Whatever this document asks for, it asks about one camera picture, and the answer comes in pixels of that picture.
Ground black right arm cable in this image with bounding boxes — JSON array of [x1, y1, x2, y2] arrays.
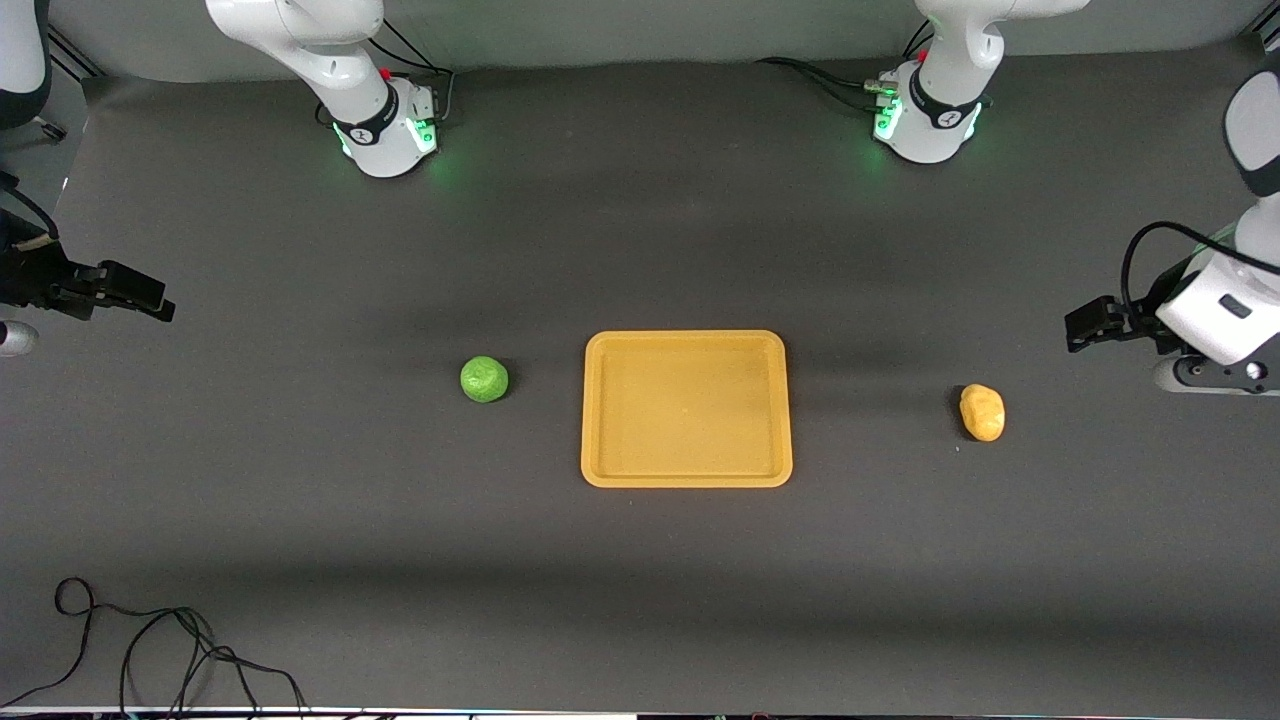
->
[[0, 170, 61, 241]]

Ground black left base cables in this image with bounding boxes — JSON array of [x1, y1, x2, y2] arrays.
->
[[755, 20, 936, 113]]

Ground black right base cables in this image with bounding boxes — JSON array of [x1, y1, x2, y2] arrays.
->
[[315, 20, 458, 126]]

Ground yellow rectangular tray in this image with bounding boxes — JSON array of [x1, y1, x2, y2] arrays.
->
[[581, 330, 794, 489]]

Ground thin black loose cable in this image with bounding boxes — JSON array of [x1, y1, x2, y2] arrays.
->
[[0, 577, 309, 716]]

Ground yellow potato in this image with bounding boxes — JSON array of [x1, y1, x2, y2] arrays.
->
[[960, 384, 1006, 442]]

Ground green apple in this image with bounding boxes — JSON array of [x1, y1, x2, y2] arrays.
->
[[460, 356, 510, 404]]

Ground black base cables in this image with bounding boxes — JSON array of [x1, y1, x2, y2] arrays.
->
[[755, 20, 936, 113], [315, 20, 458, 126]]

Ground dark grey table mat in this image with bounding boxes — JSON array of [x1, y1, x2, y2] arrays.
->
[[0, 40, 1280, 713]]

